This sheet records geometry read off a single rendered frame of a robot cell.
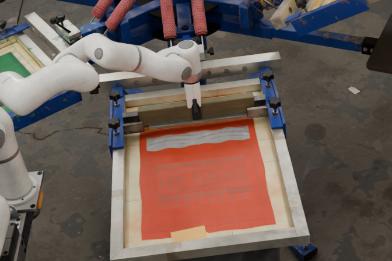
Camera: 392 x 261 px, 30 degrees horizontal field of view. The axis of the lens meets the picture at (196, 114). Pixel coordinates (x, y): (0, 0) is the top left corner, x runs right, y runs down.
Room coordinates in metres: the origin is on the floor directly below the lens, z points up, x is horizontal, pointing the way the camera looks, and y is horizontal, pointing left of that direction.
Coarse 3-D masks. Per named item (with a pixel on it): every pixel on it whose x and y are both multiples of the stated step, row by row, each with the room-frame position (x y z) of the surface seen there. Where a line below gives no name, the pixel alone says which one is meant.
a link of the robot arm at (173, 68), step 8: (144, 48) 1.89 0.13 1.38; (144, 56) 1.86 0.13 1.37; (152, 56) 1.87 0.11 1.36; (160, 56) 1.88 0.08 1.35; (168, 56) 1.95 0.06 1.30; (176, 56) 1.94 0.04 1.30; (144, 64) 1.85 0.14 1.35; (152, 64) 1.86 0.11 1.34; (160, 64) 1.86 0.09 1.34; (168, 64) 1.86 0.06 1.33; (176, 64) 1.87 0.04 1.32; (184, 64) 1.89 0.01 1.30; (136, 72) 1.86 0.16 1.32; (144, 72) 1.85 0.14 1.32; (152, 72) 1.85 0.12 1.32; (160, 72) 1.85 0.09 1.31; (168, 72) 1.85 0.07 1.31; (176, 72) 1.87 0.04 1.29; (184, 72) 1.88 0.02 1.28; (168, 80) 1.86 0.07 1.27; (176, 80) 1.87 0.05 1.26; (184, 80) 1.89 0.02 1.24
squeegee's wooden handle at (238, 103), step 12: (228, 96) 2.01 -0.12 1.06; (240, 96) 2.00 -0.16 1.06; (252, 96) 1.99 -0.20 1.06; (144, 108) 2.01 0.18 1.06; (156, 108) 2.00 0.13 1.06; (168, 108) 1.99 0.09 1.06; (180, 108) 1.99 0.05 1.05; (204, 108) 1.99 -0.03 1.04; (216, 108) 1.99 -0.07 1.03; (228, 108) 1.99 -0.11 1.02; (240, 108) 1.99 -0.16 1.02; (144, 120) 1.99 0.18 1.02; (156, 120) 1.99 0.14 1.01; (168, 120) 1.99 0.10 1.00; (180, 120) 1.99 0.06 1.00
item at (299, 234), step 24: (144, 96) 2.17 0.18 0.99; (168, 96) 2.15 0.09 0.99; (216, 96) 2.15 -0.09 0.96; (120, 168) 1.79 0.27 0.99; (288, 168) 1.68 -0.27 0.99; (120, 192) 1.68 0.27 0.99; (288, 192) 1.58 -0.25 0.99; (120, 216) 1.58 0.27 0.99; (120, 240) 1.48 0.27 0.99; (192, 240) 1.44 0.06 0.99; (216, 240) 1.43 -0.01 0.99; (240, 240) 1.42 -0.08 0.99; (264, 240) 1.40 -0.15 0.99; (288, 240) 1.40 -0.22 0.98
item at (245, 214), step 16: (208, 128) 1.98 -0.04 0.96; (208, 144) 1.89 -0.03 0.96; (224, 144) 1.88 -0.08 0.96; (240, 144) 1.87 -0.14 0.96; (256, 144) 1.86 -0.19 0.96; (256, 160) 1.78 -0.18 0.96; (256, 176) 1.71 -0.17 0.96; (256, 192) 1.63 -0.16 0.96; (208, 208) 1.59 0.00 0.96; (224, 208) 1.58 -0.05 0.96; (240, 208) 1.57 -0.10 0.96; (256, 208) 1.57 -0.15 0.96; (208, 224) 1.53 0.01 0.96; (224, 224) 1.52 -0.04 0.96; (240, 224) 1.51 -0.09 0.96; (256, 224) 1.50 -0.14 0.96; (272, 224) 1.49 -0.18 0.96
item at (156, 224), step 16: (176, 128) 2.00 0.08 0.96; (192, 128) 1.99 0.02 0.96; (144, 144) 1.94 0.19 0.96; (144, 160) 1.86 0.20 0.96; (160, 160) 1.84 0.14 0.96; (176, 160) 1.83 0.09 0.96; (144, 176) 1.78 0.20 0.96; (144, 192) 1.70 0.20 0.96; (144, 208) 1.63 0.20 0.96; (176, 208) 1.61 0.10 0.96; (192, 208) 1.60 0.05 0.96; (144, 224) 1.56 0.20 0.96; (160, 224) 1.55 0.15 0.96; (176, 224) 1.54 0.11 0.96; (192, 224) 1.53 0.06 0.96
